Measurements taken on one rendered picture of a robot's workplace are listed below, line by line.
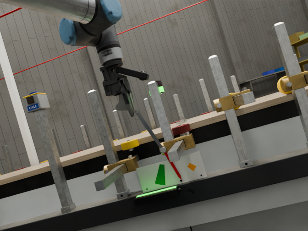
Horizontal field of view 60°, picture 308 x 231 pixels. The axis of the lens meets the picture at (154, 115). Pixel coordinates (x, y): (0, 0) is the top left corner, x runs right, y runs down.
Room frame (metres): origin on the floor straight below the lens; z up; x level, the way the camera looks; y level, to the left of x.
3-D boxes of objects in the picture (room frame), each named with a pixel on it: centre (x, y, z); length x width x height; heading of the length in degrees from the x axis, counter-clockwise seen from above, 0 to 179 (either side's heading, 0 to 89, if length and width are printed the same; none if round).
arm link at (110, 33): (0.99, 0.09, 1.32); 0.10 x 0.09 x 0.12; 141
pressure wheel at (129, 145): (1.24, 0.15, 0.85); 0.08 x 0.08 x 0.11
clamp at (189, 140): (1.05, -0.05, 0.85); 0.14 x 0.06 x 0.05; 79
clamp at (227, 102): (1.00, -0.30, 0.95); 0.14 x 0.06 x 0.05; 79
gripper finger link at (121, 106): (0.98, 0.10, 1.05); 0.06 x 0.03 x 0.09; 79
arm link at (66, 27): (0.90, 0.15, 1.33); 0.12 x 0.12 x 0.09; 51
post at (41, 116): (1.15, 0.47, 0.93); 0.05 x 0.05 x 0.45; 79
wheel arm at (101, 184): (1.04, 0.18, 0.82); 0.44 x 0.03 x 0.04; 169
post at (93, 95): (1.10, 0.21, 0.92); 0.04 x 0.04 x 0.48; 79
